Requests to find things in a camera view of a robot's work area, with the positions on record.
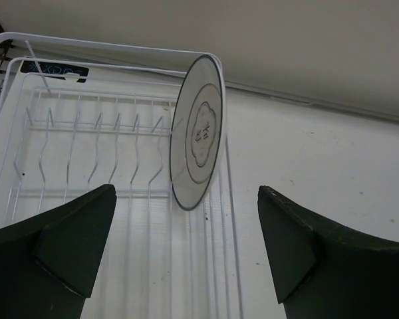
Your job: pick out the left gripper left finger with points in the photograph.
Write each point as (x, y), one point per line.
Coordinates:
(49, 262)

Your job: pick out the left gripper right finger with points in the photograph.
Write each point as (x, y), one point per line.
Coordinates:
(322, 269)

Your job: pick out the white plate green rim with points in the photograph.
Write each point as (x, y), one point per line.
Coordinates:
(198, 132)

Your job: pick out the black label sticker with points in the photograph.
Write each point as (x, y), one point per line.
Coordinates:
(55, 68)

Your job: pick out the white wire dish rack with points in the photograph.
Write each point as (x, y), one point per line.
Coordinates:
(60, 139)

